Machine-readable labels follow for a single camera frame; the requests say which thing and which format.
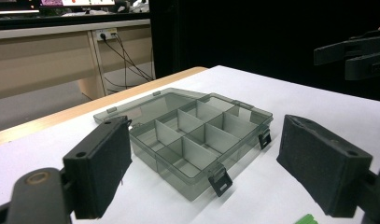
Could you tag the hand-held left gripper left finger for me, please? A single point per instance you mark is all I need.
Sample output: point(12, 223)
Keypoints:
point(97, 168)

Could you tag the beige office desk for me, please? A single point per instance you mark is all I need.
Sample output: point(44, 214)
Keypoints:
point(38, 62)

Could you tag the white table mat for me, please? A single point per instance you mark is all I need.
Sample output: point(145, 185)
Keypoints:
point(302, 99)

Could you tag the small green block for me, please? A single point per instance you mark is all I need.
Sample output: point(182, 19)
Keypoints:
point(306, 220)

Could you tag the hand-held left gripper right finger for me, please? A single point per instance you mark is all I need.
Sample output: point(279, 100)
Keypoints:
point(321, 168)

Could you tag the clear grey compartment storage box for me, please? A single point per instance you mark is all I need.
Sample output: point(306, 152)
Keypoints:
point(194, 152)

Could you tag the black curtain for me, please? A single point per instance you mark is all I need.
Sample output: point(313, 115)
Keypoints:
point(256, 37)

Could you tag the white wall power outlet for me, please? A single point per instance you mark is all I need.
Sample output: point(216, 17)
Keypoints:
point(106, 33)

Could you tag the computer monitor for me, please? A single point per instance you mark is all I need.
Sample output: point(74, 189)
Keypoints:
point(78, 2)

